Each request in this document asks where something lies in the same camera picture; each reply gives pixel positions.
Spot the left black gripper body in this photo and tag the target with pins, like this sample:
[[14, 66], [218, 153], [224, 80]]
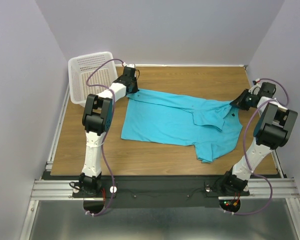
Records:
[[133, 88]]

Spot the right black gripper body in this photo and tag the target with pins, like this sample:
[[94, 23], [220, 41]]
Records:
[[240, 101]]

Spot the turquoise t shirt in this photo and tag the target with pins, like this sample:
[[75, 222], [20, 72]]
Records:
[[211, 126]]

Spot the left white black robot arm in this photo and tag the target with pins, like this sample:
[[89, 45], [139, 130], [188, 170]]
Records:
[[97, 119]]

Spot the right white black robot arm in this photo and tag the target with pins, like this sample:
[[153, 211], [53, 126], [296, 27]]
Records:
[[272, 131]]

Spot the white plastic perforated basket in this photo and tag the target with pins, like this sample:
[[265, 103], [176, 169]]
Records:
[[87, 72]]

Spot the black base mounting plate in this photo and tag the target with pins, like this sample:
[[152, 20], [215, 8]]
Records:
[[175, 191]]

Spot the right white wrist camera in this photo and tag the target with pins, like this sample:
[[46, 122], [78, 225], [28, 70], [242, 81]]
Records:
[[256, 86]]

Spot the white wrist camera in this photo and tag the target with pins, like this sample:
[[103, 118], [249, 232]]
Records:
[[256, 86], [131, 65]]

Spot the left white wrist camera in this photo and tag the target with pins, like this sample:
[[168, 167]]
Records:
[[131, 65]]

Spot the aluminium frame rail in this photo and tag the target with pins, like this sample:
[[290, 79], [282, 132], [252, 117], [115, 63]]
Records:
[[33, 204]]

